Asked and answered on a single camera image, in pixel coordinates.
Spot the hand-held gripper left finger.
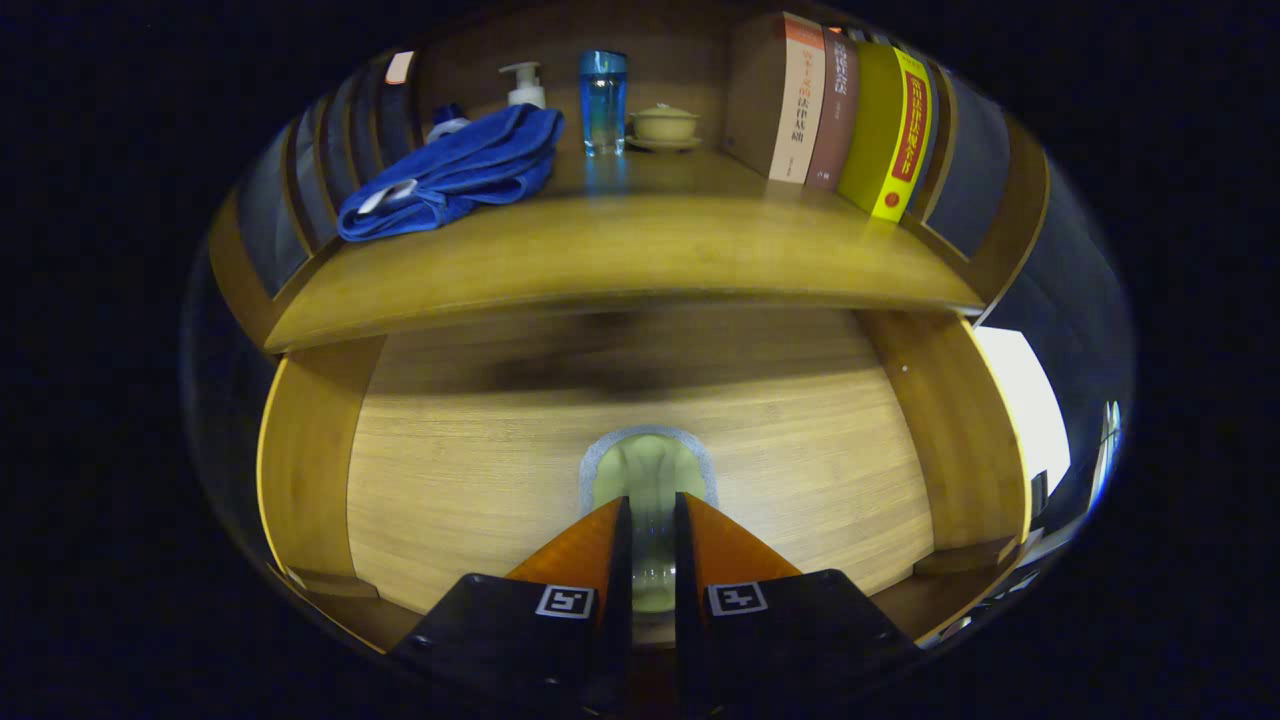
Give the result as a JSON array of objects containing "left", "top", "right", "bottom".
[{"left": 388, "top": 495, "right": 633, "bottom": 716}]

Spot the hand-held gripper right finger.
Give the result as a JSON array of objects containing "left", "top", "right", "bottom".
[{"left": 674, "top": 492, "right": 923, "bottom": 716}]

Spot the wooden drawer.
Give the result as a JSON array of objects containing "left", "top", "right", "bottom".
[{"left": 255, "top": 305, "right": 1036, "bottom": 651}]

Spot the pale green scrubber grey base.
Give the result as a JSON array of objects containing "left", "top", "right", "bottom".
[{"left": 578, "top": 425, "right": 719, "bottom": 616}]

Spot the white drawer unit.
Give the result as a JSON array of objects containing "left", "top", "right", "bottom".
[{"left": 972, "top": 325, "right": 1071, "bottom": 521}]

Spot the wooden countertop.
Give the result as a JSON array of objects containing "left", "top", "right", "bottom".
[{"left": 262, "top": 150, "right": 986, "bottom": 353}]

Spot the wooden cabinet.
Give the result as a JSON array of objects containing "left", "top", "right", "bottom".
[{"left": 205, "top": 0, "right": 1051, "bottom": 351}]

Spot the blue folded towel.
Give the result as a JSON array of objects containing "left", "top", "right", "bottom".
[{"left": 337, "top": 103, "right": 566, "bottom": 243}]

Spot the yellow book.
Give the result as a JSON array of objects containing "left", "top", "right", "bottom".
[{"left": 837, "top": 40, "right": 941, "bottom": 223}]

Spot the orange and white book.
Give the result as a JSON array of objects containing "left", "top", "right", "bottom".
[{"left": 722, "top": 12, "right": 827, "bottom": 185}]

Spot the brown book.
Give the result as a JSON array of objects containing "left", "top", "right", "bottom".
[{"left": 805, "top": 28, "right": 861, "bottom": 192}]

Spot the beige lidded teacup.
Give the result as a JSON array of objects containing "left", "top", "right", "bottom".
[{"left": 627, "top": 103, "right": 703, "bottom": 153}]

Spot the clear blue bottle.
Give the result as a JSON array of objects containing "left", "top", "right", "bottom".
[{"left": 578, "top": 50, "right": 629, "bottom": 158}]

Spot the white pump bottle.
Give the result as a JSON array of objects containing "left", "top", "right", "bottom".
[{"left": 498, "top": 61, "right": 547, "bottom": 109}]

